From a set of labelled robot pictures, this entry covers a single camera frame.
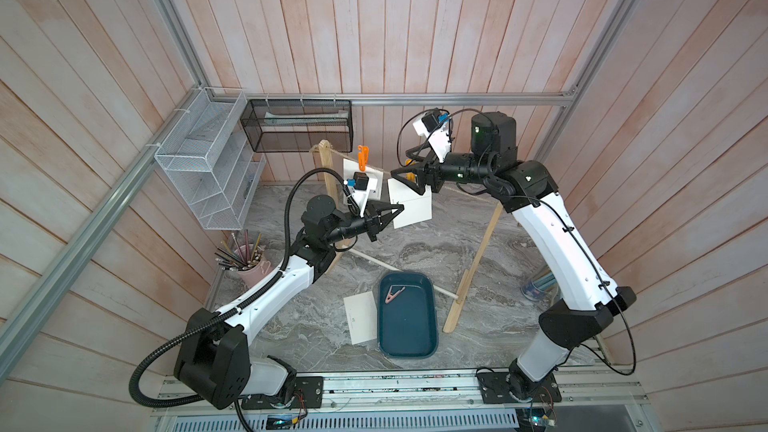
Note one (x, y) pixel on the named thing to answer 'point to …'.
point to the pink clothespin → (391, 296)
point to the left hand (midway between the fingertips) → (402, 212)
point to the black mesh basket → (299, 125)
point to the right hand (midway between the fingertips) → (398, 163)
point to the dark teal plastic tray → (407, 317)
